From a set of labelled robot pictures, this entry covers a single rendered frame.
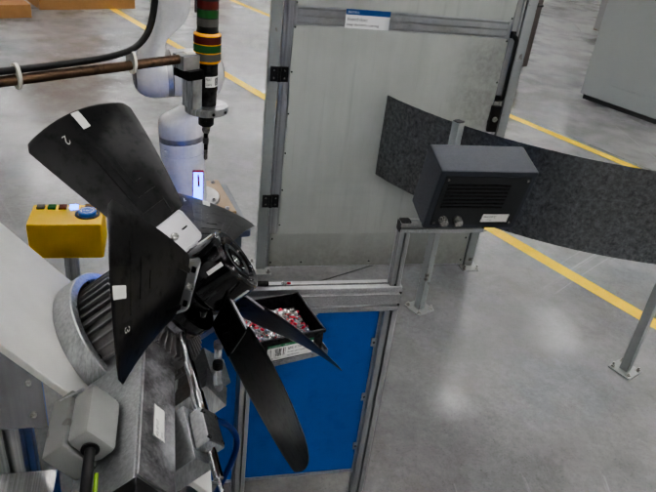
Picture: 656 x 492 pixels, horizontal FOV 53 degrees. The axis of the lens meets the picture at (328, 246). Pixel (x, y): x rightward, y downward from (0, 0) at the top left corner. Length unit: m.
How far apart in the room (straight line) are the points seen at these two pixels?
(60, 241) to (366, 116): 1.87
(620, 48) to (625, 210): 4.71
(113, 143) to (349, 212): 2.27
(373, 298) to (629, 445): 1.46
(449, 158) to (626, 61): 5.88
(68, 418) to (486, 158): 1.15
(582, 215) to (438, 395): 0.95
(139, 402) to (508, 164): 1.09
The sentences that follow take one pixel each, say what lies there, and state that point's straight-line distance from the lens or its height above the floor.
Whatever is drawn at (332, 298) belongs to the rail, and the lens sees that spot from 1.75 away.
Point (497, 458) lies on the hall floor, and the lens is 2.63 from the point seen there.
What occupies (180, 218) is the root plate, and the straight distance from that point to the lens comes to 1.14.
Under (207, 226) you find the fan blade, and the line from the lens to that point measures 1.31.
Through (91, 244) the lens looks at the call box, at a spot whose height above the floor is 1.02.
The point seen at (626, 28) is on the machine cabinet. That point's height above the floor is 0.79.
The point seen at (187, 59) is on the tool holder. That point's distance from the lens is 1.05.
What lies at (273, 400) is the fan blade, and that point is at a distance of 1.06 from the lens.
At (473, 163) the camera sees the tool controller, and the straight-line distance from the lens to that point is 1.65.
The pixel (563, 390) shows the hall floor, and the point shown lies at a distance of 3.04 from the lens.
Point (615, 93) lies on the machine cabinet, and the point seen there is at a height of 0.17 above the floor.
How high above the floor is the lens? 1.81
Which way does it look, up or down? 30 degrees down
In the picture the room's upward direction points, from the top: 7 degrees clockwise
